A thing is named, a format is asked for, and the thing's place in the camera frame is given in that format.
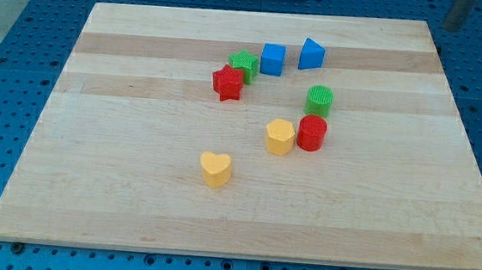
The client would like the blue triangle block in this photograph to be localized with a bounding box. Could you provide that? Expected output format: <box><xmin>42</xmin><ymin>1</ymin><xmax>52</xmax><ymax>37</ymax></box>
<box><xmin>298</xmin><ymin>38</ymin><xmax>326</xmax><ymax>70</ymax></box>

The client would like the yellow hexagon block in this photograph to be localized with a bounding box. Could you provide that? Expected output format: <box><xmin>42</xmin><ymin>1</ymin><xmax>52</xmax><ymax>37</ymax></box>
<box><xmin>265</xmin><ymin>119</ymin><xmax>296</xmax><ymax>156</ymax></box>

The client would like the yellow heart block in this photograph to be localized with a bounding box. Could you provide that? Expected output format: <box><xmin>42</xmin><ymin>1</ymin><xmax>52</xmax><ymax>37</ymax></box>
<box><xmin>199</xmin><ymin>151</ymin><xmax>232</xmax><ymax>188</ymax></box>

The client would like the red star block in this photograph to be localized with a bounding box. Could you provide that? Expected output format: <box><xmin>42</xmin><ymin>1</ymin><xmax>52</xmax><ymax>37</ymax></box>
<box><xmin>212</xmin><ymin>64</ymin><xmax>244</xmax><ymax>101</ymax></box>

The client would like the red cylinder block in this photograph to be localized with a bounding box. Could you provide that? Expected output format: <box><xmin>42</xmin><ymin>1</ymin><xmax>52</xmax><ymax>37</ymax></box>
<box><xmin>296</xmin><ymin>114</ymin><xmax>328</xmax><ymax>152</ymax></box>

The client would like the green star block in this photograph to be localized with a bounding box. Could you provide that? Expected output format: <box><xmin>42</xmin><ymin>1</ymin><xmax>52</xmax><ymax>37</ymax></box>
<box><xmin>229</xmin><ymin>50</ymin><xmax>259</xmax><ymax>85</ymax></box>

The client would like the blue cube block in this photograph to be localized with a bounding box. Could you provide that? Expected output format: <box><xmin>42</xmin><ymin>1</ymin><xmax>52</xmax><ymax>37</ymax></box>
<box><xmin>259</xmin><ymin>43</ymin><xmax>287</xmax><ymax>77</ymax></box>

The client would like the green cylinder block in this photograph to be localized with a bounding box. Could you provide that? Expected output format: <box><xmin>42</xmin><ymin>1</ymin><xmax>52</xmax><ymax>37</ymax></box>
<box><xmin>304</xmin><ymin>85</ymin><xmax>334</xmax><ymax>119</ymax></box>

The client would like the wooden board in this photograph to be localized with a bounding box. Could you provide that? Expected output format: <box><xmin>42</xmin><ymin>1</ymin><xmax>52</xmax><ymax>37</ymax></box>
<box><xmin>0</xmin><ymin>3</ymin><xmax>482</xmax><ymax>270</ymax></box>

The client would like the grey metal robot rod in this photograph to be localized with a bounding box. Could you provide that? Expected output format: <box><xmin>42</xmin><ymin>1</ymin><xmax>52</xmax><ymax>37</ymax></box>
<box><xmin>442</xmin><ymin>0</ymin><xmax>479</xmax><ymax>33</ymax></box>

